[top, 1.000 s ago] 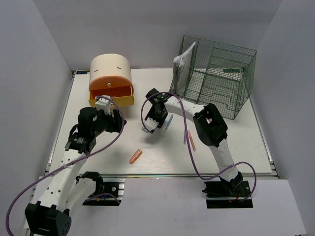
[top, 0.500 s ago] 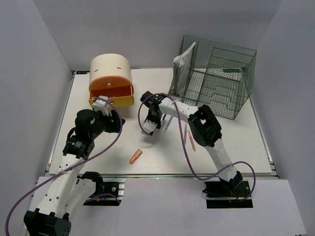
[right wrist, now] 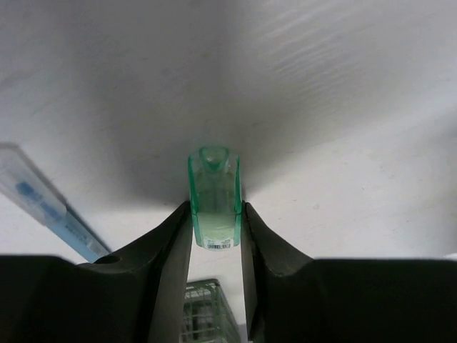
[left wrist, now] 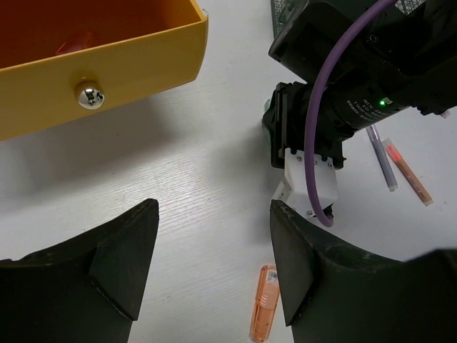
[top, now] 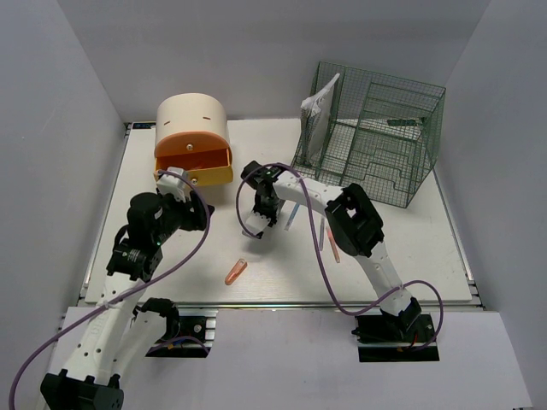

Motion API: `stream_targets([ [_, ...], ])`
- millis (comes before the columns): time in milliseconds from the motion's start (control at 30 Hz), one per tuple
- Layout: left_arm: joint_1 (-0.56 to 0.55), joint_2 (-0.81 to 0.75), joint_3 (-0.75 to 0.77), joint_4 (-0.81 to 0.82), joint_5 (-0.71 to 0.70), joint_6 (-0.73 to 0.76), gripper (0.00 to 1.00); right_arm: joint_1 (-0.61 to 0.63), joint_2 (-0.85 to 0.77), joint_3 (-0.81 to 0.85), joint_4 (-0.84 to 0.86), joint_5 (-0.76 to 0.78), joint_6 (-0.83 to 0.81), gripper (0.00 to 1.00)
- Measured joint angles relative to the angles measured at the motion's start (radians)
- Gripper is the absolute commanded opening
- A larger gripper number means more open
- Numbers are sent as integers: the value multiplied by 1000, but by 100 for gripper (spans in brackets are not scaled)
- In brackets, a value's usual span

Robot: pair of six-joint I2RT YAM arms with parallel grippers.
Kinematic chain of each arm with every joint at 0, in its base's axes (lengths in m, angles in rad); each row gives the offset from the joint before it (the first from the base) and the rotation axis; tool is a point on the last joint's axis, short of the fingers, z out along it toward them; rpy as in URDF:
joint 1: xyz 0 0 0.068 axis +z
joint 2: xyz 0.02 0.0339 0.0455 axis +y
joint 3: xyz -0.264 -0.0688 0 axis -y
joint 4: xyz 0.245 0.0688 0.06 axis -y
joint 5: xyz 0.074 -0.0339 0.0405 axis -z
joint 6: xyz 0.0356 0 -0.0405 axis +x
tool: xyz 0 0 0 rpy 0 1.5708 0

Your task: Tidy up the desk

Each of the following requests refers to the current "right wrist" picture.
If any green wire mesh organizer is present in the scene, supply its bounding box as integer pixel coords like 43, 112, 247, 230
180, 279, 241, 343

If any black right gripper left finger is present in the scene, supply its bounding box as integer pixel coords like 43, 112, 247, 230
1, 202, 192, 342

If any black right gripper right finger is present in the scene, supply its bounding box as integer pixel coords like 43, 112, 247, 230
241, 203, 456, 342

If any blue highlighter pen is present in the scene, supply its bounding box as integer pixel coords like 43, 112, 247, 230
1, 144, 111, 263

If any green transparent correction tape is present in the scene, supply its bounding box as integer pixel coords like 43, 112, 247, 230
188, 146, 242, 252

